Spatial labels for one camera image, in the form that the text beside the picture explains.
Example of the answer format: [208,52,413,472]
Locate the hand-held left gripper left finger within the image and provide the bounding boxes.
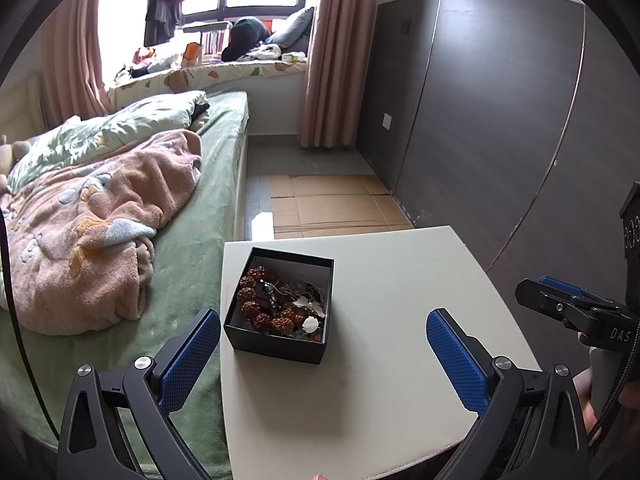
[56,308,222,480]

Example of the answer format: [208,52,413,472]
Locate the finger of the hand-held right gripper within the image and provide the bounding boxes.
[538,275,627,307]
[515,279,602,332]

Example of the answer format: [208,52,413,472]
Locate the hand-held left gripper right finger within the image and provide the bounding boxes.
[425,308,589,480]

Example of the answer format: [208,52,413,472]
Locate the brown seed bead bracelet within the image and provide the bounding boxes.
[236,267,306,335]

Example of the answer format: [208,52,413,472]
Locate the black jewelry box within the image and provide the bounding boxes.
[223,246,335,366]

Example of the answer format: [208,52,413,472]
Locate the silver pendant necklace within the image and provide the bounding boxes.
[260,282,326,319]

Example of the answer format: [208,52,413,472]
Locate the white flower charm bracelet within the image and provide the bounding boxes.
[300,312,324,343]

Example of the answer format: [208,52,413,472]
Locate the person's right hand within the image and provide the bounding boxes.
[573,369,606,450]

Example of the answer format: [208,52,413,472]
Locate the bed with green sheet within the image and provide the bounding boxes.
[0,90,251,480]

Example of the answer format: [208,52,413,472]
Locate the pink fleece blanket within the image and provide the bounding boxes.
[0,129,204,337]

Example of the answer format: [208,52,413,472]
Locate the dark wooden wardrobe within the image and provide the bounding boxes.
[357,0,640,321]

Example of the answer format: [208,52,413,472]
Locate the flattened cardboard sheets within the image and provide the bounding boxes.
[269,173,417,240]

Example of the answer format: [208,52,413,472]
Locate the green floral quilt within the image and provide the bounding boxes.
[7,91,209,194]

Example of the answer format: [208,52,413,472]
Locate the beige plush toy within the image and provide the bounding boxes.
[0,135,32,196]

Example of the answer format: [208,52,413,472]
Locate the floral window seat cushion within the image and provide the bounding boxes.
[107,57,309,109]

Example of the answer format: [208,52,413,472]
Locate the pile of colourful toys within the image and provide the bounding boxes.
[115,46,182,79]

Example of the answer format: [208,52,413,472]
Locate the beige padded headboard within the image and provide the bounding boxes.
[0,72,49,147]

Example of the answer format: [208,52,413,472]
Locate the pink curtain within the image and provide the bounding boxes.
[40,0,117,127]
[299,0,382,149]

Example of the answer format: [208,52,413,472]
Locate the black bag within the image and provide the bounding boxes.
[220,16,274,62]

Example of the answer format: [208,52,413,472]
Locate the grey pillow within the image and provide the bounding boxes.
[265,6,316,54]

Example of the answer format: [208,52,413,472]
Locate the hanging dark clothes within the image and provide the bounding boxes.
[138,0,200,47]

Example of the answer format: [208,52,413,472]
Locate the black cable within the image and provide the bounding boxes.
[0,209,59,445]

